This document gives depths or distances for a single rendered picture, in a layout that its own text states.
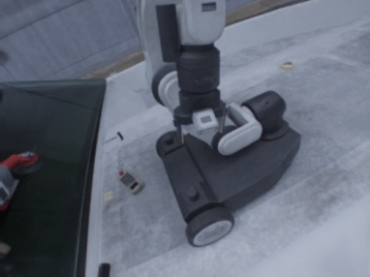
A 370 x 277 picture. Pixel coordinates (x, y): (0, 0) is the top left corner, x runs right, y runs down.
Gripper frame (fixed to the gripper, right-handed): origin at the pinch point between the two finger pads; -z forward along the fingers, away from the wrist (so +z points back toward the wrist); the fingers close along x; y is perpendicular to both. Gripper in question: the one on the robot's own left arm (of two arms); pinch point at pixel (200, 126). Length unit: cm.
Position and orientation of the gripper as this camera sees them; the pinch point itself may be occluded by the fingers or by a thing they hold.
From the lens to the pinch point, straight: 45.1
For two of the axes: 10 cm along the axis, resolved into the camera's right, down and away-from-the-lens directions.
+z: -0.7, -8.3, -5.5
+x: -9.5, 2.3, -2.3
